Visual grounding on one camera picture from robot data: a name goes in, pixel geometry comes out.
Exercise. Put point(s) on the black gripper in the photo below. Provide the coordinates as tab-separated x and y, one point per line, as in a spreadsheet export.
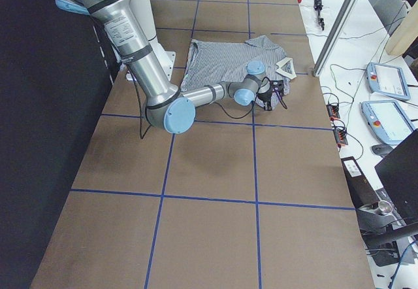
265	97

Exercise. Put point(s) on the blue white striped polo shirt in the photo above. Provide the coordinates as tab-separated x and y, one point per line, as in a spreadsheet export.
237	71

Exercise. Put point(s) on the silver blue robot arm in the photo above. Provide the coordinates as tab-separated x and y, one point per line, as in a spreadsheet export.
167	107

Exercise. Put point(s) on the black power strip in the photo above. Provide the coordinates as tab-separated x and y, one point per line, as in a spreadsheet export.
338	126

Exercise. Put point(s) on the black tripod stick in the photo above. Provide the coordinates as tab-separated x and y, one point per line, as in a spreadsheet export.
318	6

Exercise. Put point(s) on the teach pendant near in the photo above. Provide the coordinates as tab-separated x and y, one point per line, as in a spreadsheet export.
387	120

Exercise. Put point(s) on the teach pendant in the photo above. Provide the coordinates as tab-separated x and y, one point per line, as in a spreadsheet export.
387	80
387	120

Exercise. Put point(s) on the black computer mouse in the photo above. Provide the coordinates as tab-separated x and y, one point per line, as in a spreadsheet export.
381	150

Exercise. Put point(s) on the teach pendant far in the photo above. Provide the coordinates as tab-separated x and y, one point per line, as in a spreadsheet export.
387	80

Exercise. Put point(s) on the black box with label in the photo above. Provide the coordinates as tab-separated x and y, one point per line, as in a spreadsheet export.
363	196

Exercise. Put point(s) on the black monitor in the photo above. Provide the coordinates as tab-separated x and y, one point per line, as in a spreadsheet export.
397	172

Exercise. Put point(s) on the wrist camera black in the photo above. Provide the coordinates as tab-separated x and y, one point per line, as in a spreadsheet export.
278	86

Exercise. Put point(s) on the aluminium frame post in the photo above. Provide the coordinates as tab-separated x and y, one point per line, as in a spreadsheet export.
341	19

